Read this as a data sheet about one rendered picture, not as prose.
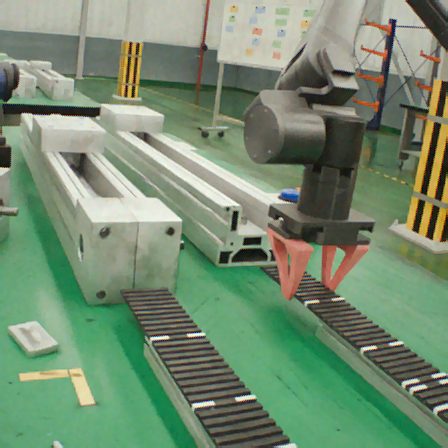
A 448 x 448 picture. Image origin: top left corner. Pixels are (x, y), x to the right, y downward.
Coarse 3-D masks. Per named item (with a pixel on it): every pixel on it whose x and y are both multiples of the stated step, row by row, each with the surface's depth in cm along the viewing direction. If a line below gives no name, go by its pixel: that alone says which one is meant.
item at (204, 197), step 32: (128, 160) 114; (160, 160) 97; (192, 160) 102; (160, 192) 98; (192, 192) 83; (224, 192) 90; (256, 192) 83; (192, 224) 83; (224, 224) 75; (256, 224) 81; (224, 256) 78; (256, 256) 80
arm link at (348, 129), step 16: (320, 112) 55; (336, 112) 57; (352, 112) 58; (336, 128) 55; (352, 128) 55; (336, 144) 56; (352, 144) 56; (320, 160) 57; (336, 160) 56; (352, 160) 57
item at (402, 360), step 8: (408, 352) 51; (416, 352) 51; (376, 360) 49; (384, 360) 49; (392, 360) 50; (400, 360) 50; (408, 360) 50; (416, 360) 50; (384, 368) 48; (392, 368) 48
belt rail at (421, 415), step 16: (320, 320) 59; (320, 336) 59; (336, 336) 57; (336, 352) 56; (352, 352) 55; (368, 368) 52; (384, 384) 50; (400, 400) 48; (416, 400) 46; (416, 416) 46; (432, 416) 45; (432, 432) 44
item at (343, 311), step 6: (348, 306) 60; (354, 306) 60; (318, 312) 58; (324, 312) 58; (330, 312) 58; (336, 312) 58; (342, 312) 58; (348, 312) 58; (354, 312) 58; (360, 312) 59; (324, 318) 57
